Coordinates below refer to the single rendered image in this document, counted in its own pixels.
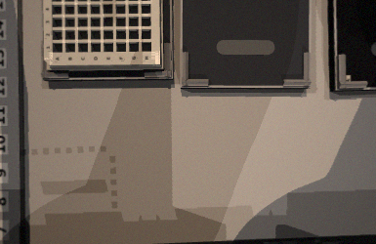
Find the white well plate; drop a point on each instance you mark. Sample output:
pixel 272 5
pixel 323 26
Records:
pixel 103 35

